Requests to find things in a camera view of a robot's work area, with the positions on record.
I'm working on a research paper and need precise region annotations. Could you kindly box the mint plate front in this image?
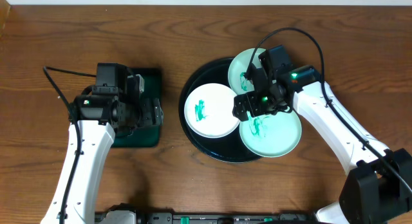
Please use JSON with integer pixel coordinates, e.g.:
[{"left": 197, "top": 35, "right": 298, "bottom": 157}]
[{"left": 239, "top": 111, "right": 302, "bottom": 158}]

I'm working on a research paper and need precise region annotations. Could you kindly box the mint plate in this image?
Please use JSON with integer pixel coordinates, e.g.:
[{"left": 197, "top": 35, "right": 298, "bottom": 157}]
[
  {"left": 239, "top": 111, "right": 302, "bottom": 158},
  {"left": 228, "top": 48, "right": 254, "bottom": 95}
]

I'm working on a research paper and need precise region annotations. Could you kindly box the white plate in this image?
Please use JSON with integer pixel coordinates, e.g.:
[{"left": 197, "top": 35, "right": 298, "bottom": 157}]
[{"left": 183, "top": 83, "right": 239, "bottom": 138}]

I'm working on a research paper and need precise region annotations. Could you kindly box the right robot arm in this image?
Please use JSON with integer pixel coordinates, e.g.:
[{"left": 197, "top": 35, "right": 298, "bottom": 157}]
[{"left": 228, "top": 46, "right": 411, "bottom": 223}]

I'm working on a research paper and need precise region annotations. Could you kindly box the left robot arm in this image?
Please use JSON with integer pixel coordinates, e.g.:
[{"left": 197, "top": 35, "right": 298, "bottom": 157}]
[{"left": 42, "top": 63, "right": 164, "bottom": 223}]

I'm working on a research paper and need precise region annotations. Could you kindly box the black rectangular water tray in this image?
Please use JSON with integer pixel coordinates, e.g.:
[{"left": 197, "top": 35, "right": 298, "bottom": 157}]
[{"left": 112, "top": 68, "right": 162, "bottom": 148}]

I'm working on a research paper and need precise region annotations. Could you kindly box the black round tray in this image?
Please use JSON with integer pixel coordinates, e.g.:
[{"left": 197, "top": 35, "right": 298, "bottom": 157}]
[{"left": 179, "top": 58, "right": 262, "bottom": 163}]

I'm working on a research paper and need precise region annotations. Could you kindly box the mint plate rear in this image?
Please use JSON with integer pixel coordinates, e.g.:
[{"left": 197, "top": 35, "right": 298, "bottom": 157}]
[{"left": 228, "top": 48, "right": 254, "bottom": 95}]

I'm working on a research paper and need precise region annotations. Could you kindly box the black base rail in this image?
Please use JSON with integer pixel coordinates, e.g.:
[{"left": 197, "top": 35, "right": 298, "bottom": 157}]
[{"left": 95, "top": 210, "right": 319, "bottom": 224}]

